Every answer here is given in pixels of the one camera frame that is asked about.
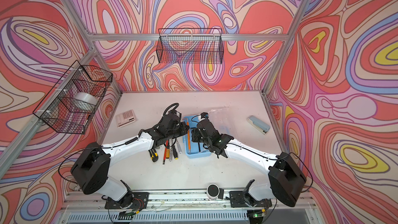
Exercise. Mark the white tape roll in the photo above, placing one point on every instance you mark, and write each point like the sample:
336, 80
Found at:
85, 102

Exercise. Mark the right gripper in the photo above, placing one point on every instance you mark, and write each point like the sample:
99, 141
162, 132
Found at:
196, 131

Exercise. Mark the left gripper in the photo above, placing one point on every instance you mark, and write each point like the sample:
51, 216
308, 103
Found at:
182, 126

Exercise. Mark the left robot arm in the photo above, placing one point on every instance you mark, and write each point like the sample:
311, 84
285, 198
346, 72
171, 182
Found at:
90, 171

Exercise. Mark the red handled hex key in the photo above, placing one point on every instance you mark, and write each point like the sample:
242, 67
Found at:
166, 145

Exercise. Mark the light blue plastic toolbox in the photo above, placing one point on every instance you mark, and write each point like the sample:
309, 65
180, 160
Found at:
193, 121

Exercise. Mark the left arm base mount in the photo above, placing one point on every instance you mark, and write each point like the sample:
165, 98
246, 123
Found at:
132, 200

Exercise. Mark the black wire basket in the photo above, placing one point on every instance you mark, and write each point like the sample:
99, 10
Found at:
190, 46
60, 114

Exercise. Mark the grey blue stapler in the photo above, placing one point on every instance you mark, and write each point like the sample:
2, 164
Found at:
259, 124

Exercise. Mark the yellow handled screwdriver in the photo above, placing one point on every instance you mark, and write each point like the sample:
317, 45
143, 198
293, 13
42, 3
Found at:
167, 153

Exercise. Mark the yellow black utility knife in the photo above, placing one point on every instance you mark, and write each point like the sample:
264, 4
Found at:
153, 155

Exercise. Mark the back black wire basket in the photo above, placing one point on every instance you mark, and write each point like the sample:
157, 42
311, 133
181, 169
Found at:
190, 46

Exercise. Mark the black yellow screwdriver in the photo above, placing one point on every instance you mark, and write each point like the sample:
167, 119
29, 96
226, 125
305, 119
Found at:
175, 151

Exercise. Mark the clear toolbox lid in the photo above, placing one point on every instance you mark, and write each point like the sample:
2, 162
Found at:
222, 120

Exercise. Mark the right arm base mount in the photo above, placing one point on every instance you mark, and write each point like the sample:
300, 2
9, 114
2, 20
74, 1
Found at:
244, 199

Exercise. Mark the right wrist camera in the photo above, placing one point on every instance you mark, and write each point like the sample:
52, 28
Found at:
203, 116

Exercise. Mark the round black white knob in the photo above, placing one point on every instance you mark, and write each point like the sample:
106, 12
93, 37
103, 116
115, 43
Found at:
213, 191

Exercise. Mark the left black wire basket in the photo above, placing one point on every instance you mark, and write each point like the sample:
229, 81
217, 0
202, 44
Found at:
60, 114

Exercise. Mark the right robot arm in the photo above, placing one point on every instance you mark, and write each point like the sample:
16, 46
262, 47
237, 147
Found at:
285, 180

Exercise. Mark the aluminium front rail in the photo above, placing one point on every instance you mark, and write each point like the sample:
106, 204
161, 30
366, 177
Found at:
175, 200

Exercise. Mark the orange handled hex key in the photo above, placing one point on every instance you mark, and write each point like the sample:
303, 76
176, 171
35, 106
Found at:
188, 139

